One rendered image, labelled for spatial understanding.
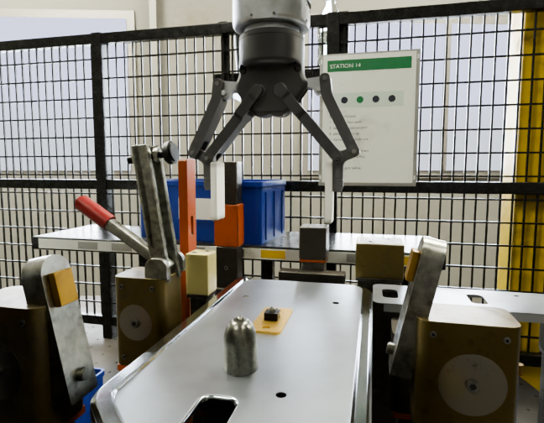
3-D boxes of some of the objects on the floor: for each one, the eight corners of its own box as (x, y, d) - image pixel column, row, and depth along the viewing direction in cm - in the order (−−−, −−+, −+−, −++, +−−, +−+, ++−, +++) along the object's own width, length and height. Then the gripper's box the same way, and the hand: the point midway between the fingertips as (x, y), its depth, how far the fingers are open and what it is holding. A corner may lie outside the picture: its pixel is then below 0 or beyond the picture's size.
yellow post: (557, 669, 101) (628, -260, 81) (475, 649, 105) (523, -239, 85) (530, 595, 118) (583, -185, 98) (461, 581, 122) (498, -170, 102)
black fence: (625, 709, 93) (696, -31, 78) (-75, 531, 139) (-118, 43, 123) (593, 640, 107) (648, -2, 91) (-35, 499, 152) (-70, 55, 137)
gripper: (156, 32, 48) (161, 221, 50) (385, 13, 42) (380, 228, 44) (185, 49, 55) (188, 215, 57) (384, 36, 49) (379, 220, 51)
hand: (272, 211), depth 50 cm, fingers open, 13 cm apart
